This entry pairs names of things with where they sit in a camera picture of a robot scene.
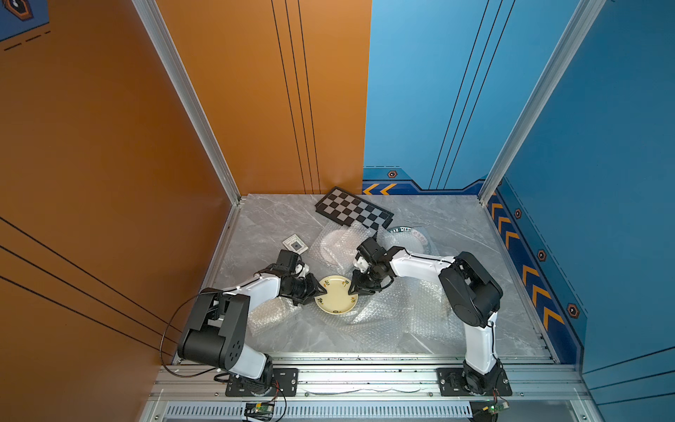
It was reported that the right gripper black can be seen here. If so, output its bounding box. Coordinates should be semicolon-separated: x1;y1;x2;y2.
343;263;381;295

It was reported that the cream yellow dinner plate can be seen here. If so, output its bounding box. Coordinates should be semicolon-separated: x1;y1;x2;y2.
315;275;359;315

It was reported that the bubble wrap sheet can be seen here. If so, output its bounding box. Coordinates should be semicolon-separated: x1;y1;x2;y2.
310;278;466;356

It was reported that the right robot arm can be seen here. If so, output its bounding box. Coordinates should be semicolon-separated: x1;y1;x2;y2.
350;237;504;396

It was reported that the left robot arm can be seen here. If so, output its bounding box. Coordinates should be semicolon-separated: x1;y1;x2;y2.
178;251;327;395

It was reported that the left bubble wrapped plate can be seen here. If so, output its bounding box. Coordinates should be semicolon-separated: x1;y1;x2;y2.
247;297;302;336

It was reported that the patterned plate in bubble wrap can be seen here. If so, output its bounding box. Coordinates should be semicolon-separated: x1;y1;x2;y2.
380;226;438;255

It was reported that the small square marker tile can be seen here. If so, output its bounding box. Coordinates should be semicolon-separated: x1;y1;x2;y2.
282;234;309;255

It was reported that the black white checkerboard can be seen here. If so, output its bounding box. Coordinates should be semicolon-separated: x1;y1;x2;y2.
315;186;394;231

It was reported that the left circuit board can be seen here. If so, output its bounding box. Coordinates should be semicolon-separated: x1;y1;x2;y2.
243;402;276;422

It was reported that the circuit board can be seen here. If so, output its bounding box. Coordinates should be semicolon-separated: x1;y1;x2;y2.
243;402;276;422
469;400;510;422

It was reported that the right circuit board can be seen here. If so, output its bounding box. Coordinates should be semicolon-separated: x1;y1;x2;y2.
469;400;510;422

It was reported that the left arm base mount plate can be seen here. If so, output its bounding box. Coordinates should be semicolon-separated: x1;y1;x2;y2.
225;367;299;397

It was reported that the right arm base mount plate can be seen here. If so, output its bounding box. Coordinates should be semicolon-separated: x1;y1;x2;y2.
436;365;513;398

